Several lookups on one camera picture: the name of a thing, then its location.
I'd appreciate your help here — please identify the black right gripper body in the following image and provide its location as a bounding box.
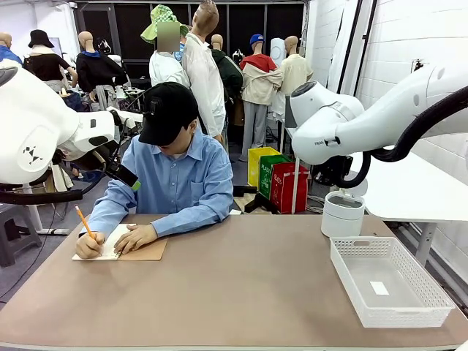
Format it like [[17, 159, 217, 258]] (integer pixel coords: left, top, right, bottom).
[[313, 155, 355, 186]]

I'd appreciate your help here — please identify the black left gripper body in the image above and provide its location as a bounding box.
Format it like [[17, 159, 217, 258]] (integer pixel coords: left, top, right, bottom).
[[107, 162, 129, 183]]

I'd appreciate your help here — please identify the yellow pencil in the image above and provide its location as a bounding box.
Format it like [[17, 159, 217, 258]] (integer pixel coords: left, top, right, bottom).
[[75, 205, 104, 257]]

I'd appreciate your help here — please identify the kraft cover spiral notebook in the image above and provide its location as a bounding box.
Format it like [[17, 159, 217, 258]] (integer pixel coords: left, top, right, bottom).
[[72, 223, 168, 262]]

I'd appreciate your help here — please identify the person's left forearm blue sleeve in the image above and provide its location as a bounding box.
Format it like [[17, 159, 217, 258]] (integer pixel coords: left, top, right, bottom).
[[151, 204, 231, 238]]

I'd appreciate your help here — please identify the person's left hand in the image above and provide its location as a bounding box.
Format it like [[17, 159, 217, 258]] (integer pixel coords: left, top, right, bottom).
[[113, 223, 159, 255]]

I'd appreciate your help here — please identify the person's right hand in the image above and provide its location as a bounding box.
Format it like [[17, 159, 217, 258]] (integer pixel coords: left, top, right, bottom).
[[75, 230, 107, 260]]

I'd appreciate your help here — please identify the white background table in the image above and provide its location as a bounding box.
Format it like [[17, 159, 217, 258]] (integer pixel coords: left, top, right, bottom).
[[284, 126, 303, 215]]

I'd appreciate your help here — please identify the person's blue shirt torso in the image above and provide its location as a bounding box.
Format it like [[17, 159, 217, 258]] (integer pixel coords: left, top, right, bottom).
[[87, 129, 235, 224]]

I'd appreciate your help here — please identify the white round lidded bin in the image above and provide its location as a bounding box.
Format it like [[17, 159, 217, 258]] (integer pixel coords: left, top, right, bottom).
[[320, 178, 369, 238]]

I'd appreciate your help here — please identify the red recycling bin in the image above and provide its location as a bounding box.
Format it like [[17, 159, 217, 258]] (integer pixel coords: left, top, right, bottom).
[[269, 162, 310, 215]]

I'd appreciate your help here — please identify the cream hanging cloth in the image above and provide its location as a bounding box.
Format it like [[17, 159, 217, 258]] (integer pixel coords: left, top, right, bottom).
[[50, 164, 75, 194]]

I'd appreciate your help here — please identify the person's head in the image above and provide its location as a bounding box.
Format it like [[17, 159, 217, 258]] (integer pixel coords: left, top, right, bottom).
[[159, 116, 200, 154]]

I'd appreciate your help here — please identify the green recycling bin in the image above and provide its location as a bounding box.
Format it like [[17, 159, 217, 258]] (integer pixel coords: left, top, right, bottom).
[[258, 154, 293, 200]]

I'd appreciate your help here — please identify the grey cabinet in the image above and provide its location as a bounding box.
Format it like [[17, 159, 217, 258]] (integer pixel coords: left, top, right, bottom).
[[283, 94, 293, 128]]

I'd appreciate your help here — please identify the yellow recycling bin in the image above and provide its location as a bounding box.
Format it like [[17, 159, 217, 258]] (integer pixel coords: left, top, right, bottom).
[[247, 146, 282, 189]]

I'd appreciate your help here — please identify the black floor stand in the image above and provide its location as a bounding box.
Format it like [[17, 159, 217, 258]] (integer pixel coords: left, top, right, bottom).
[[233, 184, 281, 215]]

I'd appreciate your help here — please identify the black baseball cap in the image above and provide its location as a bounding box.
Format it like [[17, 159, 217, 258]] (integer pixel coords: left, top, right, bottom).
[[137, 82, 200, 146]]

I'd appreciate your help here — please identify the white side table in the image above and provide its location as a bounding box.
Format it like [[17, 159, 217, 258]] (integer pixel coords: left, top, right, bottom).
[[350, 133, 468, 268]]

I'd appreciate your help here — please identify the white floor stand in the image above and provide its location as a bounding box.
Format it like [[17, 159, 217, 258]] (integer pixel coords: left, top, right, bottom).
[[21, 182, 71, 235]]

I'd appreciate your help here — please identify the mannequin in black hoodie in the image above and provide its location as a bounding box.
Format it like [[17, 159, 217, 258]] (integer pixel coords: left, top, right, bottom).
[[75, 31, 129, 110]]

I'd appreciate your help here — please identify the mannequin in cream shirt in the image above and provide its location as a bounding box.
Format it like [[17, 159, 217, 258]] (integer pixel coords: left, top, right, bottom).
[[271, 35, 314, 118]]

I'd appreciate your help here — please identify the figure with green checked hat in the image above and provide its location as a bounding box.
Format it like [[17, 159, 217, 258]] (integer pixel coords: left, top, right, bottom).
[[140, 4, 191, 91]]

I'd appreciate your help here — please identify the mannequin with blue cap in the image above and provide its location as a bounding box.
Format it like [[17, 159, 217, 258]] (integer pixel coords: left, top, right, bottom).
[[239, 33, 284, 162]]

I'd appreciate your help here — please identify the grey plastic stool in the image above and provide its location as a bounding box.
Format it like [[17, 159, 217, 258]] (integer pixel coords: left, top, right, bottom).
[[0, 203, 43, 268]]

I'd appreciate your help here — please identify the tall mannequin in white coat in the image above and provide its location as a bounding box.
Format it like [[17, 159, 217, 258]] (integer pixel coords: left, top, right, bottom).
[[181, 0, 227, 142]]

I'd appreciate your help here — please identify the white label sticker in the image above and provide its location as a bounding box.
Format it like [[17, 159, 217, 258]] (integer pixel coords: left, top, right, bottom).
[[369, 280, 390, 296]]

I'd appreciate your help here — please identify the mannequin with black hat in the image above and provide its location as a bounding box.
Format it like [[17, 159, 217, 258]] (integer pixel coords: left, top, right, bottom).
[[23, 29, 79, 94]]

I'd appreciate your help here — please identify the white oval device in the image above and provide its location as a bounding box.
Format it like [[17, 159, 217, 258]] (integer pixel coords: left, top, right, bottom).
[[270, 37, 287, 69]]

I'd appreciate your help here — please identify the mannequin in dark green jacket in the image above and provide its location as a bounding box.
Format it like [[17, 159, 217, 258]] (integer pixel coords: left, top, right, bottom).
[[211, 34, 244, 142]]

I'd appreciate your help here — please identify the mannequin in blue shirt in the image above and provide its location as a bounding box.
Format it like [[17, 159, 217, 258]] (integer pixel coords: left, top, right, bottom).
[[0, 31, 23, 69]]

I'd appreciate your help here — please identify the white perforated plastic basket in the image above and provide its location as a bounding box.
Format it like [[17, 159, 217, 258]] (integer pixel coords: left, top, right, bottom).
[[329, 235, 456, 329]]

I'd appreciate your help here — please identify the grey floor cable bundle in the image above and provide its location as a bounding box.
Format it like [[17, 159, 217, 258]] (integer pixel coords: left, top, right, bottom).
[[306, 195, 326, 215]]

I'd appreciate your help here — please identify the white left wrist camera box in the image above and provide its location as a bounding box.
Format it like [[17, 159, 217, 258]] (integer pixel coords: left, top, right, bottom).
[[106, 106, 144, 129]]

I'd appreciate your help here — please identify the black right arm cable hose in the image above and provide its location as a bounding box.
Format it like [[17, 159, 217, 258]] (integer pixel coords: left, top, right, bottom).
[[335, 86, 468, 189]]

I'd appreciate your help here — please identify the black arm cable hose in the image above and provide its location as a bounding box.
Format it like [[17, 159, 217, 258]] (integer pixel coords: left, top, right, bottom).
[[335, 86, 468, 189], [0, 144, 124, 205]]

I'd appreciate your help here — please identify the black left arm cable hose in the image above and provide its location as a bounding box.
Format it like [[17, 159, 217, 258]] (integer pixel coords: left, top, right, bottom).
[[0, 144, 124, 205]]

